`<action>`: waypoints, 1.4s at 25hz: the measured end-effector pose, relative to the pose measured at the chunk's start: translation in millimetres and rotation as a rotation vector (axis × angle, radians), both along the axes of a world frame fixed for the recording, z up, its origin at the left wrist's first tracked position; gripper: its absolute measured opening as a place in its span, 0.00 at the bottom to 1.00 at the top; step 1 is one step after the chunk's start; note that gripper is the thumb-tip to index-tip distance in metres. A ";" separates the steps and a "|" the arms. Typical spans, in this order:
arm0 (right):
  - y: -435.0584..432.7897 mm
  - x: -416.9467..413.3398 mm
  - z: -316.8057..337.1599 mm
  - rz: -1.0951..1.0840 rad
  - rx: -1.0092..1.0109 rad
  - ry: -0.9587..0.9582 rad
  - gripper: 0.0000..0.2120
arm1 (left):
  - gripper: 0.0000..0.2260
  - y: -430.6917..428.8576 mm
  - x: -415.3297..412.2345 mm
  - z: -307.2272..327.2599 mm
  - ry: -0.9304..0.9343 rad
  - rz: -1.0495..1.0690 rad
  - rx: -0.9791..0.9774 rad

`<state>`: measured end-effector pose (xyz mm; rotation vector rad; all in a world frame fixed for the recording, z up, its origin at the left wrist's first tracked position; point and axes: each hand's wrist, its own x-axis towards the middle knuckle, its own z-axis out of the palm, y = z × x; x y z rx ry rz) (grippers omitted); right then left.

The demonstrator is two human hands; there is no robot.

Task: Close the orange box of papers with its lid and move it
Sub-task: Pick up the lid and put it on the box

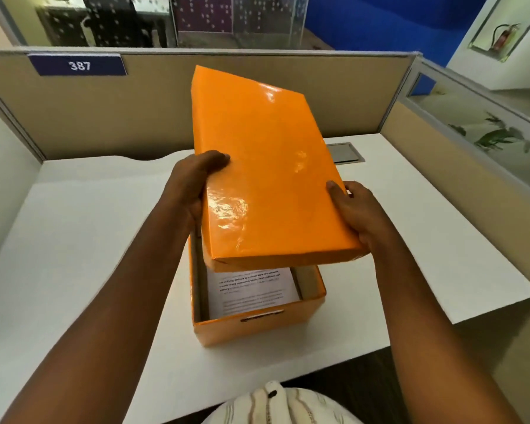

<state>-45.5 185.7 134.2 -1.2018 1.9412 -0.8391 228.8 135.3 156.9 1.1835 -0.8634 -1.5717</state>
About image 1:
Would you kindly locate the person's left hand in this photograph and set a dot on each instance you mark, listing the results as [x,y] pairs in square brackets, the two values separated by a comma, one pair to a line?
[186,185]

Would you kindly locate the person's right hand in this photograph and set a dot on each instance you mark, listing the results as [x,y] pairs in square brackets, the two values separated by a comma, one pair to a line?
[357,211]

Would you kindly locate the person's right thumb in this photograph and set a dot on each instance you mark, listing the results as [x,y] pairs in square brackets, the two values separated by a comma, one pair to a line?
[339,202]

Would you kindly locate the person's left thumb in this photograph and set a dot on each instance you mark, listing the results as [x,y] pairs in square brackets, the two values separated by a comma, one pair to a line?
[214,161]

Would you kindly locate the orange box lid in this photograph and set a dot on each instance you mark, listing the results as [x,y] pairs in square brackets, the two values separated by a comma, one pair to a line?
[265,172]

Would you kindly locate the person's left forearm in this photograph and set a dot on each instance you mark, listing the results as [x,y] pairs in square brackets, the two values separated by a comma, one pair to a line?
[97,317]

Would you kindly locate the person's right forearm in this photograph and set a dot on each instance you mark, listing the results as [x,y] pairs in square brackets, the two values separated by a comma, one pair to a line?
[428,331]

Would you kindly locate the beige cubicle partition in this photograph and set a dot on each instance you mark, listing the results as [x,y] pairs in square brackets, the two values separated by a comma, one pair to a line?
[159,101]

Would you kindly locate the printed white paper sheet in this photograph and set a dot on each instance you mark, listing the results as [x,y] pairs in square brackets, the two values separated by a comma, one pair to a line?
[249,291]

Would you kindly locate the orange cardboard box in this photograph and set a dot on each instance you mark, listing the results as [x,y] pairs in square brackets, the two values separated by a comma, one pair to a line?
[265,320]

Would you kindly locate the glass-topped side partition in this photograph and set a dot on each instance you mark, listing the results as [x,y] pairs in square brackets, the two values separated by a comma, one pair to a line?
[472,141]

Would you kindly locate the blue desk number sign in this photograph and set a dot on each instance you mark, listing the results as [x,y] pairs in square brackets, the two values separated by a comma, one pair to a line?
[77,65]

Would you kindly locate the green plant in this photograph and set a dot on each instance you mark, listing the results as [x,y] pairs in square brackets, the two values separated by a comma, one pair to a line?
[497,134]

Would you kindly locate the white side partition panel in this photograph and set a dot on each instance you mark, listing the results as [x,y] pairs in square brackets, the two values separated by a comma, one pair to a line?
[4,172]

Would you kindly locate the striped cream shirt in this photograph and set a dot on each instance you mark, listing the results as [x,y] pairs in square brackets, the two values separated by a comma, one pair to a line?
[276,406]

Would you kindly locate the red fire extinguisher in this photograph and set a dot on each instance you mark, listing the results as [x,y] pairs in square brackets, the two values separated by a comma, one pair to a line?
[503,37]

